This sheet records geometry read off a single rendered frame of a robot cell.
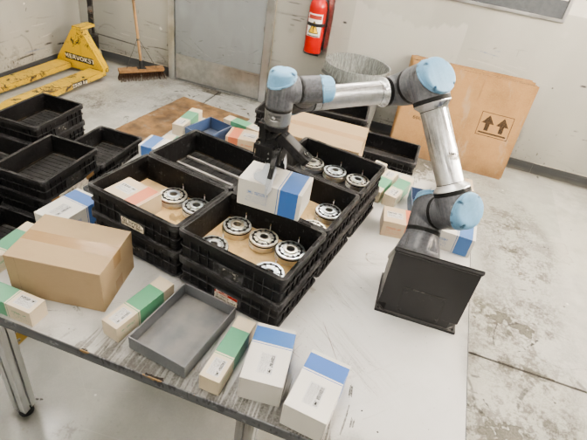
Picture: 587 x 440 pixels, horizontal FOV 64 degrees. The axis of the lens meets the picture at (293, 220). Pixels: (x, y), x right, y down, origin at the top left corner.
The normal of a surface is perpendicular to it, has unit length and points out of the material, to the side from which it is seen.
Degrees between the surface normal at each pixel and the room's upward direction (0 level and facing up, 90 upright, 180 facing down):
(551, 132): 90
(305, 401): 0
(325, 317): 0
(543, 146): 90
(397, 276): 90
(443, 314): 90
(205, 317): 0
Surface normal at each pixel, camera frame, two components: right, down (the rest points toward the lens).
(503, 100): -0.29, 0.38
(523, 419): 0.14, -0.80
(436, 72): 0.36, -0.13
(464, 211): 0.43, 0.12
